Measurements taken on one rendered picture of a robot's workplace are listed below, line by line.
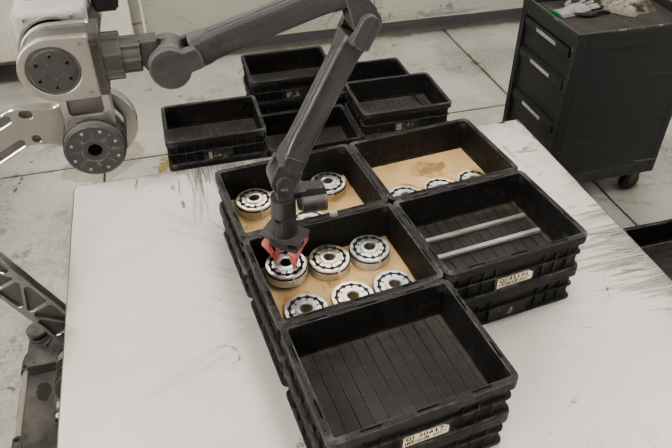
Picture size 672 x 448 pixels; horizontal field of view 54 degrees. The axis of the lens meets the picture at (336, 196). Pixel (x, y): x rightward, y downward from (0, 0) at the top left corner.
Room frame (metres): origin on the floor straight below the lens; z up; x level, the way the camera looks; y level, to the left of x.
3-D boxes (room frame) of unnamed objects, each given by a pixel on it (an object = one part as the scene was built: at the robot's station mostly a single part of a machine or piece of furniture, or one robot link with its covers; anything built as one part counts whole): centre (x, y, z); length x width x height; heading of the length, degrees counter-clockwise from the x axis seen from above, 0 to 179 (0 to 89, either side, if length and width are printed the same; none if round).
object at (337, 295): (1.08, -0.04, 0.86); 0.10 x 0.10 x 0.01
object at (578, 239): (1.29, -0.38, 0.92); 0.40 x 0.30 x 0.02; 111
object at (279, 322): (1.14, -0.01, 0.92); 0.40 x 0.30 x 0.02; 111
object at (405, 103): (2.55, -0.27, 0.37); 0.40 x 0.30 x 0.45; 105
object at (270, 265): (1.17, 0.12, 0.88); 0.10 x 0.10 x 0.01
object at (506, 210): (1.29, -0.38, 0.87); 0.40 x 0.30 x 0.11; 111
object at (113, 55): (1.12, 0.40, 1.45); 0.09 x 0.08 x 0.12; 15
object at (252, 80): (2.83, 0.23, 0.37); 0.40 x 0.30 x 0.45; 105
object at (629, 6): (2.83, -1.29, 0.88); 0.29 x 0.22 x 0.03; 105
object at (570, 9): (2.80, -1.06, 0.88); 0.25 x 0.19 x 0.03; 105
